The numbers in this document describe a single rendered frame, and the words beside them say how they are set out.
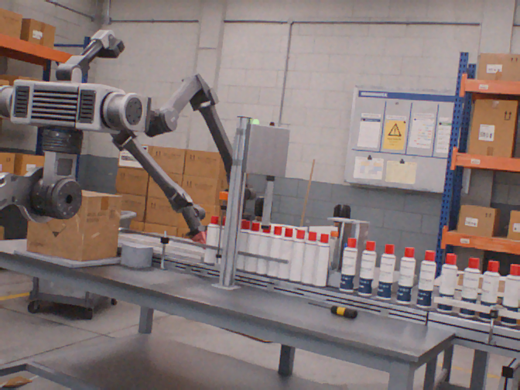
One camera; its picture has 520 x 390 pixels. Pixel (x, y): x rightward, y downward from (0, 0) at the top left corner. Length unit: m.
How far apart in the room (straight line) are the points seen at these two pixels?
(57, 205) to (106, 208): 0.56
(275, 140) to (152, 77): 5.87
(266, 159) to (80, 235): 0.83
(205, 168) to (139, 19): 3.03
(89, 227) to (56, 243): 0.16
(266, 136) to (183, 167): 3.72
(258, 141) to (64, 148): 0.72
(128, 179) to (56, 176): 4.18
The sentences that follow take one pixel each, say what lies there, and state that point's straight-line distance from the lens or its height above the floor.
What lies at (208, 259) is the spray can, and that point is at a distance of 2.78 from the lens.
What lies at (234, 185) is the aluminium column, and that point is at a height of 1.23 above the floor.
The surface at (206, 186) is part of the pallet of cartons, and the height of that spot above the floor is 1.07.
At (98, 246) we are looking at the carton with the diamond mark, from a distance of 2.83.
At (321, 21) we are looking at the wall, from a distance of 7.40.
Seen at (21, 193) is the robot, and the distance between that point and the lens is 2.33.
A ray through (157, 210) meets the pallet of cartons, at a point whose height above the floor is 0.78.
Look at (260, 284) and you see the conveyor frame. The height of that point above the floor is 0.85.
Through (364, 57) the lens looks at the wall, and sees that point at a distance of 7.19.
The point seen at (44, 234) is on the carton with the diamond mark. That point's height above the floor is 0.93.
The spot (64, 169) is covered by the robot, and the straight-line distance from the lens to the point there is 2.37.
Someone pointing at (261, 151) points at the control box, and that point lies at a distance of 2.52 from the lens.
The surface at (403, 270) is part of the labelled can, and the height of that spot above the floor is 1.00.
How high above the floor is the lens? 1.32
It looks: 3 degrees down
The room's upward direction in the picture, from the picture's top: 6 degrees clockwise
